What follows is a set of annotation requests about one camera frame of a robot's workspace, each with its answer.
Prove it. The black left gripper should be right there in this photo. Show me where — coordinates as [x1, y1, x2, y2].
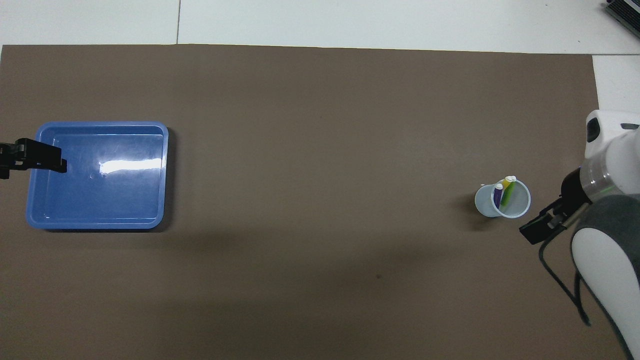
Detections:
[0, 138, 68, 180]

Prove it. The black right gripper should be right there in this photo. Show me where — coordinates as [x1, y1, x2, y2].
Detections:
[518, 168, 593, 245]

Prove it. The pale blue mesh pen cup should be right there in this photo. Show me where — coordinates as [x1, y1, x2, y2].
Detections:
[474, 178, 531, 220]

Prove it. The blue plastic tray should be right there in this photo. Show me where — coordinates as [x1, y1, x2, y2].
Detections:
[25, 121, 169, 231]

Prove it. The brown table mat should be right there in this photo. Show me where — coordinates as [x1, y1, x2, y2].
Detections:
[0, 44, 629, 360]

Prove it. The grey ribbed device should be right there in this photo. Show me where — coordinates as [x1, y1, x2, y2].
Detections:
[604, 0, 640, 38]

